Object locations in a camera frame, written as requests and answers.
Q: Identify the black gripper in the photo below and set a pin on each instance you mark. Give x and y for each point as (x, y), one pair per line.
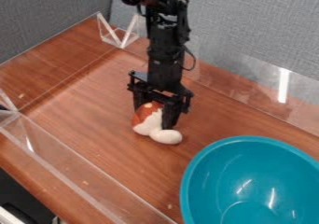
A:
(159, 84)

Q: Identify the red and white toy mushroom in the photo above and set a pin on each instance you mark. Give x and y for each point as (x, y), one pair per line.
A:
(147, 124)

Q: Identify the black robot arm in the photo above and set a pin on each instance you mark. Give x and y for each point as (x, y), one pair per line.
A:
(167, 27)

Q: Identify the blue plastic bowl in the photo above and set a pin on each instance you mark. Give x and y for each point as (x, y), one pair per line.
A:
(249, 180)

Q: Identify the clear acrylic front barrier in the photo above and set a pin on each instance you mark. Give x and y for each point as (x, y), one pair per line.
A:
(77, 190)

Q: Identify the clear acrylic barrier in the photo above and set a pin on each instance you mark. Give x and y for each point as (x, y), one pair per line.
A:
(77, 190)
(271, 88)

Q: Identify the clear acrylic back barrier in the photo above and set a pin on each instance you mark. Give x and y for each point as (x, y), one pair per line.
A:
(271, 88)

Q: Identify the black and white corner object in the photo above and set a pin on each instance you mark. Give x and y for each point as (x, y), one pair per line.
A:
(20, 203)

